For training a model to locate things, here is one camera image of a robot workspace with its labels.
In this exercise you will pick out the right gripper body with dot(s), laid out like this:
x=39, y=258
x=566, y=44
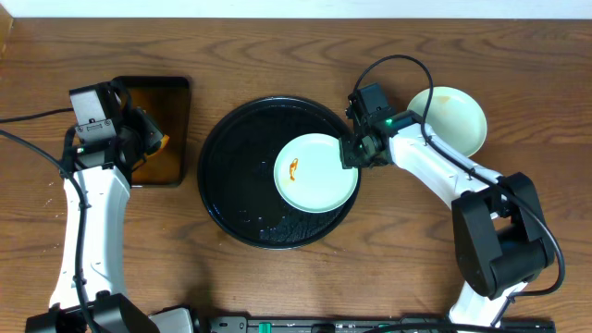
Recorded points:
x=356, y=153

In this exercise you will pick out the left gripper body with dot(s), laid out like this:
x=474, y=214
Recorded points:
x=142, y=136

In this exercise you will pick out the orange green scrub sponge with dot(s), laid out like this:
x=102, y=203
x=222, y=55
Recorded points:
x=156, y=148

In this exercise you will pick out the light blue plate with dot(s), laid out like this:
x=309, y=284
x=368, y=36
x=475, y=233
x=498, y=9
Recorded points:
x=309, y=176
x=457, y=119

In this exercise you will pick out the light blue plate top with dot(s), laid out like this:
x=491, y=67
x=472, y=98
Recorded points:
x=457, y=119

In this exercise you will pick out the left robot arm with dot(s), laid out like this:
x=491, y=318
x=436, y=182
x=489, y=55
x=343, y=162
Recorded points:
x=112, y=137

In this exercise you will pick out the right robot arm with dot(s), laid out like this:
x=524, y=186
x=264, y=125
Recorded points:
x=500, y=236

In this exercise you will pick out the black rectangular water tray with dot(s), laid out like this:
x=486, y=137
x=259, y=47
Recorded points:
x=167, y=100

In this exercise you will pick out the round black serving tray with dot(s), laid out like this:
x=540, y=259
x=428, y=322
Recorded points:
x=235, y=172

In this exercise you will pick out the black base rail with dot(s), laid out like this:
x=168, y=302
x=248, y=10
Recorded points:
x=242, y=324

